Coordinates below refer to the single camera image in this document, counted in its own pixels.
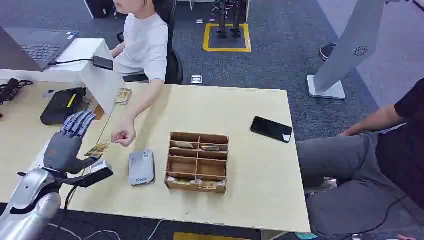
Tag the person's hand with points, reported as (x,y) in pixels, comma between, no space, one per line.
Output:
(124,134)

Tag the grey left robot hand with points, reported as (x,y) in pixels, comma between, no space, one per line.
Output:
(63,150)

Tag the printed playing card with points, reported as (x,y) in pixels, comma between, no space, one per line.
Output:
(97,149)

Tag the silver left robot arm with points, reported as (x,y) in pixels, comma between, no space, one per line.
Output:
(30,205)

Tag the stack of printed cards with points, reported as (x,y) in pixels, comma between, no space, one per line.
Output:
(123,96)

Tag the black device with yellow label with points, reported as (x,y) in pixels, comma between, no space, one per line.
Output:
(63,106)

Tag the card in wooden box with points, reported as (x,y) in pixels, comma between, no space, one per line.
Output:
(210,148)
(184,145)

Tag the white box stand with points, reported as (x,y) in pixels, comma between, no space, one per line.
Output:
(96,76)

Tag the black adapter hub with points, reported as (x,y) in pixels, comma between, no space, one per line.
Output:
(103,63)

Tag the wooden compartment card box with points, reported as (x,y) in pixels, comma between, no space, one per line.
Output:
(197,165)

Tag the black office chair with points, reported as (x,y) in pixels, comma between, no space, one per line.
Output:
(174,63)

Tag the cards in wooden box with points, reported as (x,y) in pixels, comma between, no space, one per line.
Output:
(198,184)

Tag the person in white top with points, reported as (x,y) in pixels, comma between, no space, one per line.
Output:
(144,46)

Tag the silver floor outlet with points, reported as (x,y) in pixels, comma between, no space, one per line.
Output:
(196,79)

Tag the grey laptop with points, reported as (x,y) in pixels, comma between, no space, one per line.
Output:
(36,48)

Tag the black smartphone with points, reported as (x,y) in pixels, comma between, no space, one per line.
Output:
(271,129)

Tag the black robot legs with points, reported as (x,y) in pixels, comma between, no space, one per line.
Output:
(228,18)

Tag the black shoe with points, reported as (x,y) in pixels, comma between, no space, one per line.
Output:
(327,51)

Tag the white floor stand pillar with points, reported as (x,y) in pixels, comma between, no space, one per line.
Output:
(348,49)

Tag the person in black top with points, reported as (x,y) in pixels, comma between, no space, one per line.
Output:
(371,172)

